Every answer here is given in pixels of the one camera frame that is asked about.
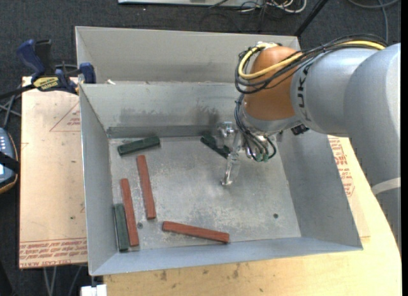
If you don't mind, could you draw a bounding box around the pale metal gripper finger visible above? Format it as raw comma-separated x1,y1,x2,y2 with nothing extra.
221,159,233,187
229,152,241,183

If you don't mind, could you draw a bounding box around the dark green flat block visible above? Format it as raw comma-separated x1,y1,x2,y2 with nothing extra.
200,133,231,159
117,135,161,157
113,203,129,253

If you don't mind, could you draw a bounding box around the grey metal bin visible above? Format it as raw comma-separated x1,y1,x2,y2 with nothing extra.
75,26,364,277

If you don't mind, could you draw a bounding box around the red-brown flat block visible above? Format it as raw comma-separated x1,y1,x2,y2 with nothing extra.
136,154,157,220
161,220,231,244
119,178,140,248

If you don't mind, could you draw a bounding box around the brown cardboard board red print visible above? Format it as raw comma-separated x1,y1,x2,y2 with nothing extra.
18,76,372,270

